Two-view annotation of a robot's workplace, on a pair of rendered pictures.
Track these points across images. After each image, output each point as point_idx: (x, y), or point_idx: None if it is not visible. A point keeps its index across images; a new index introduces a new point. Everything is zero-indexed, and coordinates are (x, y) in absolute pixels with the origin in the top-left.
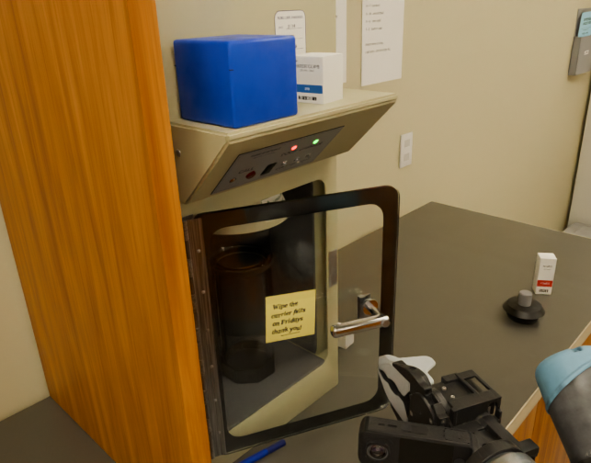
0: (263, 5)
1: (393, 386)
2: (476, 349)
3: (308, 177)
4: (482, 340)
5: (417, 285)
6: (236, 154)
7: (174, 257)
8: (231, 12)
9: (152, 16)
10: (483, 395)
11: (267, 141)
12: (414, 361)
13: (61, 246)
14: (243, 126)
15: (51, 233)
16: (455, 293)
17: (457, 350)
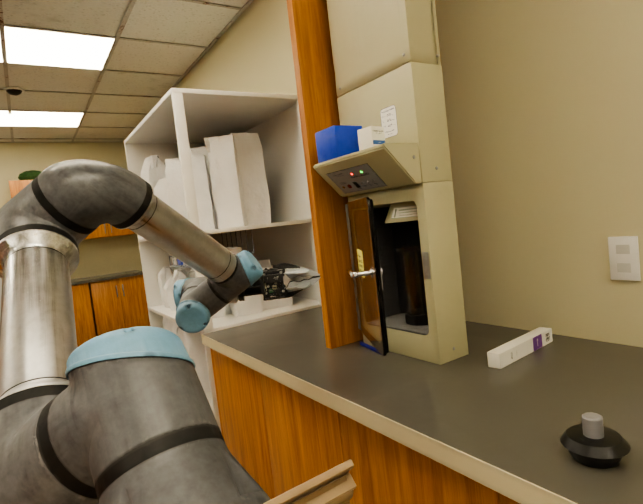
0: (375, 109)
1: (301, 280)
2: (497, 416)
3: (404, 197)
4: (518, 421)
5: None
6: (325, 174)
7: (312, 208)
8: (363, 116)
9: (305, 129)
10: (263, 271)
11: (330, 169)
12: (302, 271)
13: None
14: (320, 162)
15: None
16: None
17: (493, 407)
